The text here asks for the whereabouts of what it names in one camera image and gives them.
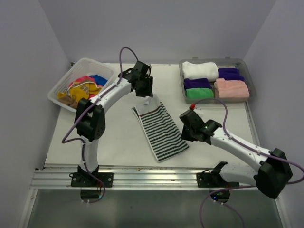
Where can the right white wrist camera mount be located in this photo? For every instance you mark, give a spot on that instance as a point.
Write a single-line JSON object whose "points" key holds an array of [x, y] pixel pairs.
{"points": [[198, 110]]}

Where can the purple rolled towel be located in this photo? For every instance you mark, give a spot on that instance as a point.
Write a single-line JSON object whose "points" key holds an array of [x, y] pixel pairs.
{"points": [[230, 74], [197, 83]]}

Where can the yellow brown towel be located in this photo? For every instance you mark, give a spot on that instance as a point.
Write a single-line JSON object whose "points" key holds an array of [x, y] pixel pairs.
{"points": [[77, 91]]}

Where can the blue towel in basket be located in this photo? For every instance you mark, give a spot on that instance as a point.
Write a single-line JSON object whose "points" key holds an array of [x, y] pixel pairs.
{"points": [[99, 80]]}

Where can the purple rolled towel back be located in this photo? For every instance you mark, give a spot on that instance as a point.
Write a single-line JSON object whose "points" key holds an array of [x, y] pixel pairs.
{"points": [[230, 74]]}

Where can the white rolled towel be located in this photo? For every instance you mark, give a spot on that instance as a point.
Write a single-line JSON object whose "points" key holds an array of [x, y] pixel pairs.
{"points": [[207, 70]]}

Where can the green rolled towel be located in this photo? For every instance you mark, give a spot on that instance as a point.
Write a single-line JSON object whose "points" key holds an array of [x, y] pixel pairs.
{"points": [[199, 93]]}

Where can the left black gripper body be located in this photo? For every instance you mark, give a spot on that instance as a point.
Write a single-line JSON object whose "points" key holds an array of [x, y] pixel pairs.
{"points": [[145, 89]]}

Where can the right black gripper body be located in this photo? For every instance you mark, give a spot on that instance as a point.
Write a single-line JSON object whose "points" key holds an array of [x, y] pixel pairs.
{"points": [[187, 134]]}

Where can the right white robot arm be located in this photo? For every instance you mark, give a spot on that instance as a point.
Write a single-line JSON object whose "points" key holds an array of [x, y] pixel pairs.
{"points": [[267, 170]]}

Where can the green white striped towel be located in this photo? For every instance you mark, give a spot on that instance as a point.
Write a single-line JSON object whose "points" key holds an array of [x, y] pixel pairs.
{"points": [[160, 130]]}

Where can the pink rolled towel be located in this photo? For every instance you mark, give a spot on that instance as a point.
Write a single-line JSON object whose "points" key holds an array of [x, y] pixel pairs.
{"points": [[231, 89]]}

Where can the white perforated plastic basket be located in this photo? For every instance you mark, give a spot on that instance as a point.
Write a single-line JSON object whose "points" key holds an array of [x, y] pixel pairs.
{"points": [[84, 67]]}

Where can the grey plastic tray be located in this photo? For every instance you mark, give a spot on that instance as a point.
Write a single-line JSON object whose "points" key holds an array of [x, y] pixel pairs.
{"points": [[221, 63]]}

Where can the purple rolled towel front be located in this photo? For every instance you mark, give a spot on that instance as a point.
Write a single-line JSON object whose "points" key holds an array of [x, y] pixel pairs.
{"points": [[197, 83]]}

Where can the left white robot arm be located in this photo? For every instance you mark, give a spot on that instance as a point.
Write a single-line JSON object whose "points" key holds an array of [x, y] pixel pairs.
{"points": [[90, 121]]}

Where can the aluminium mounting rail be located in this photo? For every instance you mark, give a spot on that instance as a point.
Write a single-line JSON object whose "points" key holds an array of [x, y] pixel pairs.
{"points": [[122, 178]]}

